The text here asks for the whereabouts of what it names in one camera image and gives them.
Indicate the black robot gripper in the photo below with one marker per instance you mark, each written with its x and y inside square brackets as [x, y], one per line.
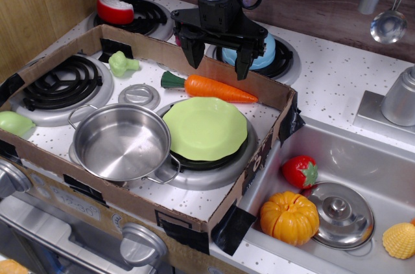
[224, 24]

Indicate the light green toy broccoli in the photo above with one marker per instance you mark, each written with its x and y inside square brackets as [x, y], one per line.
[120, 64]

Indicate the stainless steel pot lid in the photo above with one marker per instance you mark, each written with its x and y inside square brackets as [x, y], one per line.
[346, 219]

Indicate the light blue plastic bowl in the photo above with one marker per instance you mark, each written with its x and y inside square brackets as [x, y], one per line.
[229, 55]

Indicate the orange toy carrot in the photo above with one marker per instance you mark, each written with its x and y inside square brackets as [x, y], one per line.
[200, 86]

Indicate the dark red toy vegetable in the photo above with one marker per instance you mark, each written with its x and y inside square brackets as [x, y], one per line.
[177, 41]

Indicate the back right black burner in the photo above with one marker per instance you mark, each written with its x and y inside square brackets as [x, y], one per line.
[282, 62]

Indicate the light green plastic plate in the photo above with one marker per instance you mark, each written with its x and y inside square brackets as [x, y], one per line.
[205, 128]

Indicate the back left black burner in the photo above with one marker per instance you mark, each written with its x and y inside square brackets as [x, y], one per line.
[150, 19]

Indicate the silver centre stove knob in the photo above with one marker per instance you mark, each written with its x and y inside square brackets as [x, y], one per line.
[140, 95]

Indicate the red white toy radish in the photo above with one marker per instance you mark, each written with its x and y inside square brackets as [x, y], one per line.
[115, 11]

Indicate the red toy strawberry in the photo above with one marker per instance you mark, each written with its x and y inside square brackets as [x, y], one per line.
[300, 171]

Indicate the front left black burner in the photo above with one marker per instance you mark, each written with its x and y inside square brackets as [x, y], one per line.
[71, 82]

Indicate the brown cardboard fence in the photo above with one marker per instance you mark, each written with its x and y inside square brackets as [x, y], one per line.
[183, 214]

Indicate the hanging steel ladle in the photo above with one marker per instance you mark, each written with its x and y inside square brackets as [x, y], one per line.
[389, 26]

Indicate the orange toy pumpkin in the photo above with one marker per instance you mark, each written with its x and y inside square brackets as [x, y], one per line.
[290, 218]

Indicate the stainless steel sink basin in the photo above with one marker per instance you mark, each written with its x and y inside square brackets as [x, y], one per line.
[363, 188]

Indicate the silver oven knob right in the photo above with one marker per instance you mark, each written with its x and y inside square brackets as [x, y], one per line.
[140, 246]

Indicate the silver oven knob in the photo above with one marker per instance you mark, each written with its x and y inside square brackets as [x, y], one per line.
[13, 180]
[140, 246]

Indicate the light green toy pear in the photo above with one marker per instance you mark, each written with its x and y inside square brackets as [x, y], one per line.
[15, 123]

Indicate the silver oven knob left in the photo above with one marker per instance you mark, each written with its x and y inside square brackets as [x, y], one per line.
[13, 180]

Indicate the yellow toy corn piece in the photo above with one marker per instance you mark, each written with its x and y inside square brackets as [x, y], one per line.
[398, 240]

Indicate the orange toy at corner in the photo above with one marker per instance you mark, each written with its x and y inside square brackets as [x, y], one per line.
[12, 267]

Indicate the silver faucet handle base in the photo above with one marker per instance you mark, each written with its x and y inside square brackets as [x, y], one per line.
[392, 114]

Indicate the silver oven door handle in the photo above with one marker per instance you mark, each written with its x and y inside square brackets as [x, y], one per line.
[52, 233]

